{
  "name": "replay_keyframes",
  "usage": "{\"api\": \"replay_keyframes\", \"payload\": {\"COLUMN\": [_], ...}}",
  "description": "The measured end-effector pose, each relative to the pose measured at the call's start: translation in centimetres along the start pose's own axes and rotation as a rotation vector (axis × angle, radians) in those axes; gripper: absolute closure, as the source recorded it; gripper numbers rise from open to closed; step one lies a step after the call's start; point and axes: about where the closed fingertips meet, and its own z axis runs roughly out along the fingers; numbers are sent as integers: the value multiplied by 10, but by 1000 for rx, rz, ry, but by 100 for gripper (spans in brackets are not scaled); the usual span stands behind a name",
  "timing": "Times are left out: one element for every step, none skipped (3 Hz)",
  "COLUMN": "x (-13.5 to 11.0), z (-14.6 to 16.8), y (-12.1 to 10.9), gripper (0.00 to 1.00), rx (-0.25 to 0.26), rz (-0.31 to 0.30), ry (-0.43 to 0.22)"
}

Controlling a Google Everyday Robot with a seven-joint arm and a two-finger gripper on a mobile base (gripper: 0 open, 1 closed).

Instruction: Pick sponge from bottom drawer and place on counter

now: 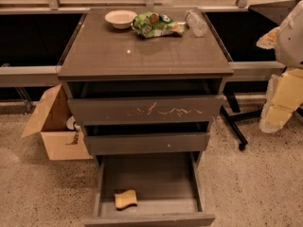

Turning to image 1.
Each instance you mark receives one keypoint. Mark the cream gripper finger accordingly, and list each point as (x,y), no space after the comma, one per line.
(268,40)
(284,95)

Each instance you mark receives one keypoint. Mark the yellow sponge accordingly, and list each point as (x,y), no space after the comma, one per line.
(125,198)

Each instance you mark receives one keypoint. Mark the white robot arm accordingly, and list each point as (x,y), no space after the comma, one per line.
(289,41)

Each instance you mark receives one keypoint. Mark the top grey drawer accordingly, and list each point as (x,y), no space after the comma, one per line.
(145,110)

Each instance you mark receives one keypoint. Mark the dark grey drawer cabinet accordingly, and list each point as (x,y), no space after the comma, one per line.
(104,62)

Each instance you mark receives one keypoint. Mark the open bottom grey drawer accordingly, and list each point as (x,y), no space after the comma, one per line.
(167,189)

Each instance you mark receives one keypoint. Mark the middle grey drawer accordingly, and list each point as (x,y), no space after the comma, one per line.
(146,143)

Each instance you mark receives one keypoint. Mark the black folding stand table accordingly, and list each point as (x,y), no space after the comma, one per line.
(248,75)

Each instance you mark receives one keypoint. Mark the clear plastic bottle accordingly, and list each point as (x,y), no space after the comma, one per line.
(196,22)

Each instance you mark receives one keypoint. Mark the green chip bag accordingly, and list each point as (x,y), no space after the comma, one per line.
(153,24)

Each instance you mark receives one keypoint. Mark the white paper bowl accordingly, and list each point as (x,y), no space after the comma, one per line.
(120,19)

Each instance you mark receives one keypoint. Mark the white cup in box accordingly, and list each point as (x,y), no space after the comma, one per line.
(70,123)

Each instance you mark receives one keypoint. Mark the open cardboard box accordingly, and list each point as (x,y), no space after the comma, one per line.
(49,119)

